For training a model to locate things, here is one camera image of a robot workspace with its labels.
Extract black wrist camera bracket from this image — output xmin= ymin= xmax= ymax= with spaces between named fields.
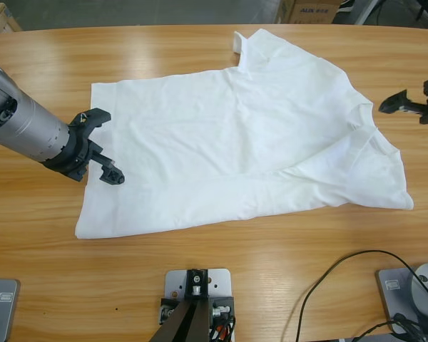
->
xmin=68 ymin=108 xmax=112 ymax=140

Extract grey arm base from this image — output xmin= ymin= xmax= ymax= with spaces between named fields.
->
xmin=0 ymin=277 xmax=21 ymax=342
xmin=374 ymin=262 xmax=428 ymax=336

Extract orange and black wires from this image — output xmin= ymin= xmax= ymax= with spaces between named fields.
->
xmin=209 ymin=318 xmax=238 ymax=342

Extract white mounting block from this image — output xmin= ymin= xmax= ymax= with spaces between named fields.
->
xmin=163 ymin=269 xmax=235 ymax=321

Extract white t-shirt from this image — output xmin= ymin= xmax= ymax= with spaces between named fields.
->
xmin=73 ymin=28 xmax=414 ymax=240

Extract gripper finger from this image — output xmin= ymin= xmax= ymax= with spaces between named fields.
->
xmin=98 ymin=165 xmax=126 ymax=187
xmin=378 ymin=89 xmax=410 ymax=115

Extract long thin black cable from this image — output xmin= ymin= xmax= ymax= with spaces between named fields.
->
xmin=294 ymin=249 xmax=428 ymax=342

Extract dark camera post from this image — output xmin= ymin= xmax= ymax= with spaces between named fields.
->
xmin=151 ymin=269 xmax=215 ymax=342

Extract cardboard box blue print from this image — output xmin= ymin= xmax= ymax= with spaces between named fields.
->
xmin=275 ymin=0 xmax=343 ymax=25

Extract white metal frame leg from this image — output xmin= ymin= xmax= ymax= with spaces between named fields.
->
xmin=352 ymin=0 xmax=379 ymax=25

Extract black corner bracket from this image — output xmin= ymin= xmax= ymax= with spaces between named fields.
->
xmin=158 ymin=297 xmax=181 ymax=326
xmin=208 ymin=294 xmax=235 ymax=342

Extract black plug cable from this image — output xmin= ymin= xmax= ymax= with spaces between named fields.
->
xmin=352 ymin=313 xmax=428 ymax=342

